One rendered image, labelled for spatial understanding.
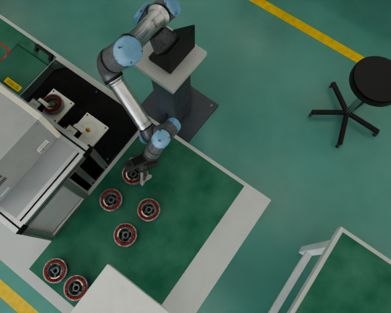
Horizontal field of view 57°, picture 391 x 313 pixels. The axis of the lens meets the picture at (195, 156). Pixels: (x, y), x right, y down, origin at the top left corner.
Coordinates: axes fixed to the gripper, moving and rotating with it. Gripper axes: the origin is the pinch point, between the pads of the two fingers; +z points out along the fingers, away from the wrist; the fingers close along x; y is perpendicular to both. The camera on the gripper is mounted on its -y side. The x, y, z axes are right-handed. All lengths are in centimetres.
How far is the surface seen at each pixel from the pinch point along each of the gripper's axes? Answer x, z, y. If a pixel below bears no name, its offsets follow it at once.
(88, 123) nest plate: 35.9, 4.4, -8.5
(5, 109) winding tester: 28, -32, -53
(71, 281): -33, 23, -42
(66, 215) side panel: -3.5, 19.2, -33.2
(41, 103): 50, 0, -29
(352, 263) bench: -89, -34, 65
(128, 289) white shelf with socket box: -51, -28, -37
